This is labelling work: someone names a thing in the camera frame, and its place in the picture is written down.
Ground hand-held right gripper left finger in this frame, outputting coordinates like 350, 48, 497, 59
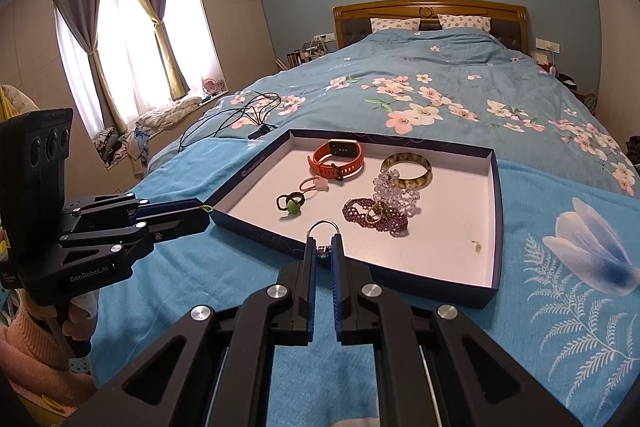
80, 232, 321, 427

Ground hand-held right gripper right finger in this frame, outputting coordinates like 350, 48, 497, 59
329, 232, 583, 427

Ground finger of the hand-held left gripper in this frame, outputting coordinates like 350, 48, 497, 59
59, 208, 212, 254
62, 192, 205, 229

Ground silver ring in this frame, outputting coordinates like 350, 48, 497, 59
306, 219, 344, 258

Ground green pendant black cord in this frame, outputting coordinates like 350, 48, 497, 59
276, 192, 306, 216

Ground purple bead bracelet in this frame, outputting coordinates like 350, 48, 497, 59
342, 197, 412, 238

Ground yellow pendant red cord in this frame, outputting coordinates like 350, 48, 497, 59
365, 201, 389, 226

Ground pink pendant pink cord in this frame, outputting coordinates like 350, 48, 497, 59
299, 174, 332, 194

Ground clear crystal bead bracelet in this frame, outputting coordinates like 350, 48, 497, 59
372, 171, 423, 215

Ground navy cardboard box tray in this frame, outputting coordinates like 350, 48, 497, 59
212, 129, 503, 310

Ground person's left forearm pink sleeve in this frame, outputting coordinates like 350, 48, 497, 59
0, 304, 98, 410

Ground person's left hand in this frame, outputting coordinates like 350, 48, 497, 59
65, 299, 98, 343

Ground light clothes pile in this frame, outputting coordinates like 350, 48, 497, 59
92, 97, 203, 168

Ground orange smartwatch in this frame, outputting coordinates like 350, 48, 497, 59
307, 139, 365, 182

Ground tortoiseshell bangle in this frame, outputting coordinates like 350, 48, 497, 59
381, 153, 432, 189

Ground white sheer curtain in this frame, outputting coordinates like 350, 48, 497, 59
55, 0, 177, 138

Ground nightstand clutter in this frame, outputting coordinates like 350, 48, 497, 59
277, 42, 329, 70

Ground turquoise blanket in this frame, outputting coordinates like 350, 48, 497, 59
92, 139, 640, 427

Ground blue floral duvet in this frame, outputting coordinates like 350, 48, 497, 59
145, 29, 640, 198

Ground white patterned pillow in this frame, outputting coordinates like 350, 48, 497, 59
438, 14, 492, 32
370, 18, 421, 32

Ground wooden bed headboard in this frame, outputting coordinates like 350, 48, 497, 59
332, 0, 530, 56

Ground dark nightstand items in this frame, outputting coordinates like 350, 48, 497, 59
547, 62, 599, 118

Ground black cable bundle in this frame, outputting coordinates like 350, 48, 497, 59
178, 91, 283, 154

